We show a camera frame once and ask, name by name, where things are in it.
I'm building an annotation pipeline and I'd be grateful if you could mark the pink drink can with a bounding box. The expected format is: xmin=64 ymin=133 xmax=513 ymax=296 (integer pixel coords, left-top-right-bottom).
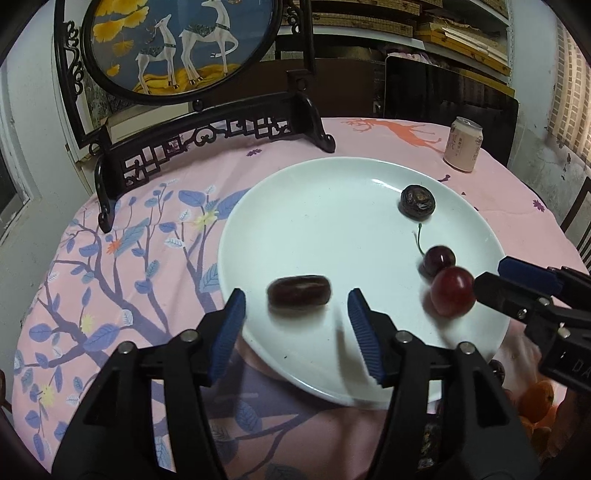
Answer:
xmin=443 ymin=116 xmax=483 ymax=173

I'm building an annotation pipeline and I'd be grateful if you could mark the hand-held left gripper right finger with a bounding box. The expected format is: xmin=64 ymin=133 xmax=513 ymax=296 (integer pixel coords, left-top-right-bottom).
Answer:
xmin=347 ymin=287 xmax=541 ymax=480

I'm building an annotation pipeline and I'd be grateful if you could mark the dark wooden chair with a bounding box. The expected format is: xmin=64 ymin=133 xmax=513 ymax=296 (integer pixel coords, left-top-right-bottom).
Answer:
xmin=560 ymin=176 xmax=591 ymax=271

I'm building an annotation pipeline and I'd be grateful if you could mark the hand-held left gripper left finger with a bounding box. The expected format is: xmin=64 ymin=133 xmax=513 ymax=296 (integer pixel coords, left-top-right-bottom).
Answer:
xmin=51 ymin=288 xmax=247 ymax=480

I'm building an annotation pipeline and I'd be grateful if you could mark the white round plate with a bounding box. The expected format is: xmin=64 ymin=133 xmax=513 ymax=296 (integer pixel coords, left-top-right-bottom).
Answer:
xmin=218 ymin=157 xmax=506 ymax=408

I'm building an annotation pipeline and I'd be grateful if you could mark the brown panel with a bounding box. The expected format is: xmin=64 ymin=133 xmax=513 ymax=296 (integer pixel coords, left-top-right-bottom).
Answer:
xmin=252 ymin=44 xmax=386 ymax=118

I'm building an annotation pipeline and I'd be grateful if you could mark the round deer screen black frame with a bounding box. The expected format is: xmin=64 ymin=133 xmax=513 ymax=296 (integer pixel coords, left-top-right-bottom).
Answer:
xmin=53 ymin=0 xmax=336 ymax=234

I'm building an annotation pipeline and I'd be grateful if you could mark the shelf of woven boxes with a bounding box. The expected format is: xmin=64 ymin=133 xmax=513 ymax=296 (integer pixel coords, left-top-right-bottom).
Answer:
xmin=277 ymin=0 xmax=515 ymax=88

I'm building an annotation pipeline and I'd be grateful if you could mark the red cherry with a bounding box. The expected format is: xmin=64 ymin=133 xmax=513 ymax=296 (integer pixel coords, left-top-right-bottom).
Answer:
xmin=429 ymin=266 xmax=477 ymax=318

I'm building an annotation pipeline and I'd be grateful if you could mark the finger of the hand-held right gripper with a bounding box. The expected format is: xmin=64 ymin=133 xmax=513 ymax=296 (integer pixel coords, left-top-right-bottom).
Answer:
xmin=473 ymin=271 xmax=591 ymax=337
xmin=498 ymin=256 xmax=591 ymax=315

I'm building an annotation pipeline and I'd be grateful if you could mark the dark brown oblong date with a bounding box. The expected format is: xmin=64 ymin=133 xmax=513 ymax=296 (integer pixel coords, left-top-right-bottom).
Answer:
xmin=267 ymin=274 xmax=332 ymax=317

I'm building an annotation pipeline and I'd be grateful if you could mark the dark cherry with stem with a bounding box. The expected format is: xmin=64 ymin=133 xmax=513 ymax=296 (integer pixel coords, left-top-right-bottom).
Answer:
xmin=412 ymin=223 xmax=457 ymax=279

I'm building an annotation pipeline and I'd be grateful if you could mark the pink floral tablecloth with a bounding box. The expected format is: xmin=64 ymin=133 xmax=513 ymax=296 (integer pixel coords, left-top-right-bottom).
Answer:
xmin=11 ymin=117 xmax=591 ymax=480

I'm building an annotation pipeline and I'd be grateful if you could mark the wrinkled dark round fruit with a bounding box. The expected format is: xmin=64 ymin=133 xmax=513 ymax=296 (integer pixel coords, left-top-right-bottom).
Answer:
xmin=399 ymin=185 xmax=437 ymax=220

